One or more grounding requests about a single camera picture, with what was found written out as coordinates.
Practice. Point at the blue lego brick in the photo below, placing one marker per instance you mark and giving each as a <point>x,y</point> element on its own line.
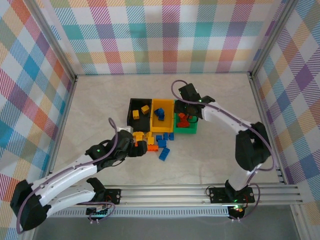
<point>164,154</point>
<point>161,118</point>
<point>160,112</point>
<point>165,136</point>
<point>159,137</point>
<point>162,143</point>
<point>171,136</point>

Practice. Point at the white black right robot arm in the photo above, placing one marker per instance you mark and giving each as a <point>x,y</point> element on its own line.
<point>215,115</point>

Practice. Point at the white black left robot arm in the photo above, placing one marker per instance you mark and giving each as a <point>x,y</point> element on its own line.
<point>67,172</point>

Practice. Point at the green plastic bin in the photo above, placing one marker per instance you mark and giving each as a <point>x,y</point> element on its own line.
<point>192,130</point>

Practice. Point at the black plastic bin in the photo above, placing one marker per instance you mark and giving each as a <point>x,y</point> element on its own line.
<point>142,122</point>

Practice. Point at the yellow plastic bin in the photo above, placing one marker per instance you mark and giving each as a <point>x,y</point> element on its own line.
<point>162,126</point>

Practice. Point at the small electronics board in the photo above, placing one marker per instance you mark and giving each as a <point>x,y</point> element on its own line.
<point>97,210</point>
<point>237,209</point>

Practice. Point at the aluminium rear frame bar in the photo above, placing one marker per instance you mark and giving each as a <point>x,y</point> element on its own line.
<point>162,74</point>

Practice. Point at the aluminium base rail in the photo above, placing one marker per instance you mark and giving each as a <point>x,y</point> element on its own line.
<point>162,195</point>

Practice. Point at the aluminium side frame bar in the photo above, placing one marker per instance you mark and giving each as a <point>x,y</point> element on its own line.
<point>63,120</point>
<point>259,100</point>

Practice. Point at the aluminium corner post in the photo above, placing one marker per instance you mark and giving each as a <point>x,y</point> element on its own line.
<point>273,37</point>
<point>50,42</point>

